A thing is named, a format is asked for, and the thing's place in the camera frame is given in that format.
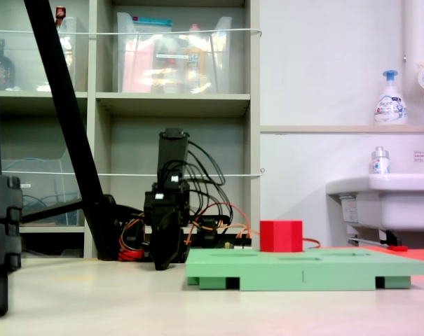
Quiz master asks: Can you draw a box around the white foam soap bottle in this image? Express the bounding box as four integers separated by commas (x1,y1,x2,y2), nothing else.
373,69,409,126

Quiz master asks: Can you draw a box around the clear narrow storage bin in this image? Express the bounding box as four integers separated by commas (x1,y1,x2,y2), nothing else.
56,16,81,92

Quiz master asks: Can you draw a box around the red octagonal pillar block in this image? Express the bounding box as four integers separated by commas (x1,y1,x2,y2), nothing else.
259,219,305,254

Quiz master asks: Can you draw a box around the small clear sanitizer bottle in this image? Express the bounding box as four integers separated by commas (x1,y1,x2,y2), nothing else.
369,146,392,175

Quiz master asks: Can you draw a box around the small circuit board green terminal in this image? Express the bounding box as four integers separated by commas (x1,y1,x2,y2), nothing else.
224,232,254,251

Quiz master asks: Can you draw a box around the white sink basin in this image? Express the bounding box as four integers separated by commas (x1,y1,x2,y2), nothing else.
324,173,424,246

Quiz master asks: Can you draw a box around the beige shelf unit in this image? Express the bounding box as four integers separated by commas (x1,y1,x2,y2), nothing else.
0,0,262,260

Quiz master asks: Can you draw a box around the thin black tripod strut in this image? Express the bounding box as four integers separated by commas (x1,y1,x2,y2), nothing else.
20,198,85,225

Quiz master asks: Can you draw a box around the orange wire loop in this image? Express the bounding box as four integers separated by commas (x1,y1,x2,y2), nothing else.
186,202,322,251

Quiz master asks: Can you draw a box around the black pointed gripper jaw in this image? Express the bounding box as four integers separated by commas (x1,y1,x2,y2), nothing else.
151,223,184,272

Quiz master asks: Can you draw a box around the dark round bottle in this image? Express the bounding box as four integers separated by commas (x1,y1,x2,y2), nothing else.
0,38,17,92

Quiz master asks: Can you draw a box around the green shape sorter board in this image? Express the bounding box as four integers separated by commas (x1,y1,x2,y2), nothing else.
185,247,424,292

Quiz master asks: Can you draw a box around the large orange flat board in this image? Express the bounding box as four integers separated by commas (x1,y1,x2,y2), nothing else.
318,246,391,251

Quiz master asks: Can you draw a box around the notched black tripod leg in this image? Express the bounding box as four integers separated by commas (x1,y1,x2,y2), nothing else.
0,0,24,319

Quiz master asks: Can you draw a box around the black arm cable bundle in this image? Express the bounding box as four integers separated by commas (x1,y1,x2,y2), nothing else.
182,139,227,221

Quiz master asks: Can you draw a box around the clear bin with cables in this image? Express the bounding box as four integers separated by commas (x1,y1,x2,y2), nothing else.
1,158,86,227

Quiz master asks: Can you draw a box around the orange spray bottle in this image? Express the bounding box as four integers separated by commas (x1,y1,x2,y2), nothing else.
182,23,208,94

